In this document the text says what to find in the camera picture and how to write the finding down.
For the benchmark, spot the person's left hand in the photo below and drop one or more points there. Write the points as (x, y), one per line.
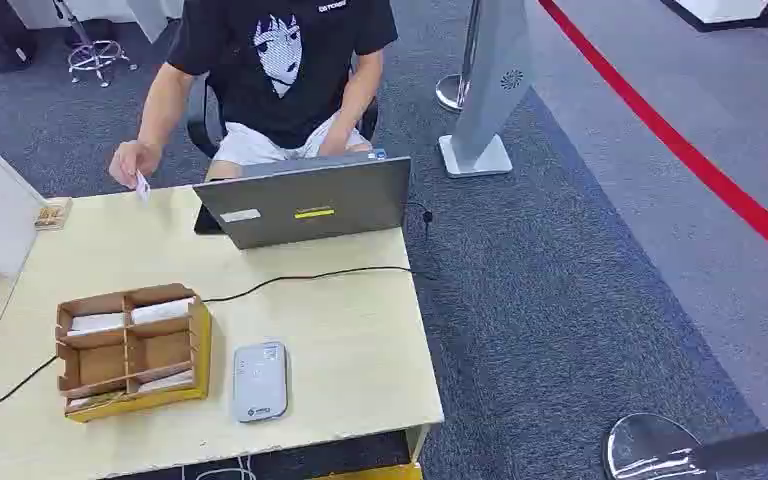
(334, 142)

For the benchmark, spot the person's right hand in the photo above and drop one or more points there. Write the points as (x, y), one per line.
(129, 159)

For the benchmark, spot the small white card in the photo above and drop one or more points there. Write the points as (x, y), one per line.
(142, 187)

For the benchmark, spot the person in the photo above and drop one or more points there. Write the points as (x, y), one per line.
(291, 112)

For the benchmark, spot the grey laptop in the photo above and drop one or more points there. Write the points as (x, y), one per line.
(304, 202)

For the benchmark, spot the black office chair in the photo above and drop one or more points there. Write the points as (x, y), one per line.
(200, 126)

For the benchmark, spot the small wooden block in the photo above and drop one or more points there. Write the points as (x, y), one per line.
(51, 215)

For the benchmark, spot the chrome stool base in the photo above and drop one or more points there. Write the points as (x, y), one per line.
(96, 56)

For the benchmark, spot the chrome stanchion with round base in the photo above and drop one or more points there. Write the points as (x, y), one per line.
(451, 91)

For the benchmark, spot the white card stack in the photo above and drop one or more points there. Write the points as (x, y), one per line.
(168, 381)
(96, 323)
(161, 310)
(96, 399)

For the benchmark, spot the grey kiosk stand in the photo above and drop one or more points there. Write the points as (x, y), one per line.
(490, 73)

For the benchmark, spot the wooden divided card box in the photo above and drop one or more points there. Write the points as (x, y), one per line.
(159, 351)

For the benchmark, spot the grey card reader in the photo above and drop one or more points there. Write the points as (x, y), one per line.
(259, 382)

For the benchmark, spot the yellow box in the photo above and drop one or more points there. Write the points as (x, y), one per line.
(371, 473)

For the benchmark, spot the red barrier belt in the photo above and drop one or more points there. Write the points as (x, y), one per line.
(682, 151)

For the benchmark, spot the white platform with black edge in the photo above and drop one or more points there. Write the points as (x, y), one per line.
(722, 10)

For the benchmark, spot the chrome stanchion base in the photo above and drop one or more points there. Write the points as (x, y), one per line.
(646, 450)

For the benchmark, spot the dark stanchion post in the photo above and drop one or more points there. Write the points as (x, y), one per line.
(755, 447)

